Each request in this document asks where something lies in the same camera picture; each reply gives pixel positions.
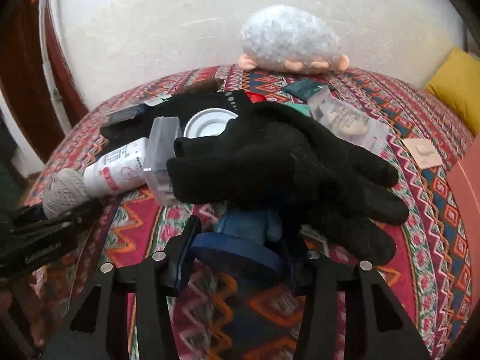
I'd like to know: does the dark blue round box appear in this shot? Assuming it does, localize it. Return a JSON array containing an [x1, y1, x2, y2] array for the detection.
[[190, 210, 283, 277]]

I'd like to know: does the white pill bottle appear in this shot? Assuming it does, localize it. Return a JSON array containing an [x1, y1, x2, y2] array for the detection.
[[83, 137, 148, 197]]

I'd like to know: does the black knit glove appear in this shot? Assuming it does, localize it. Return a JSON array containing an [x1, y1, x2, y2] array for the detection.
[[167, 102, 409, 265]]

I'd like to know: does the black nike sock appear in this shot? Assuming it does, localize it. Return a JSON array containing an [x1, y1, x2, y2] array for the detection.
[[99, 78, 253, 150]]

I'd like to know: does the beige yarn ball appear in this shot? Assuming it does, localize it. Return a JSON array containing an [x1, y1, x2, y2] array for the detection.
[[41, 168, 89, 219]]

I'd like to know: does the patterned red bedspread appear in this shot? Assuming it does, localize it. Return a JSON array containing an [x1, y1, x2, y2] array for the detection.
[[28, 66, 473, 359]]

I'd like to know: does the clear plastic box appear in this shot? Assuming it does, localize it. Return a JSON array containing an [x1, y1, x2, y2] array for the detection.
[[142, 117, 182, 206]]

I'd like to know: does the small beige card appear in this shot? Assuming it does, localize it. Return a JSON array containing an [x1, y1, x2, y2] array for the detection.
[[402, 138, 443, 170]]

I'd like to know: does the salmon pink storage box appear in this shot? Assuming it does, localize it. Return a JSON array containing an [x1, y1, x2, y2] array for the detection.
[[445, 145, 480, 267]]

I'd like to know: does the clear packaged item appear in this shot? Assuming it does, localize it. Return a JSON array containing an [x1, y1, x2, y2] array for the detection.
[[307, 88, 390, 156]]

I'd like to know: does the dark green packet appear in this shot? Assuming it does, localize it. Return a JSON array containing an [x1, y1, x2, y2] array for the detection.
[[282, 79, 333, 101]]

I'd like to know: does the yellow cushion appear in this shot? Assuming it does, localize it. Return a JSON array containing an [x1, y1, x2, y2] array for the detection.
[[425, 48, 480, 136]]

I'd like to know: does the grey hedgehog plush toy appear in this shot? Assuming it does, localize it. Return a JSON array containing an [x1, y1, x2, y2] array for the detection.
[[238, 5, 350, 75]]

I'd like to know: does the white pipe on wall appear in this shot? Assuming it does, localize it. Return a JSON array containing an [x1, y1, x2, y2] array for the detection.
[[38, 0, 72, 135]]

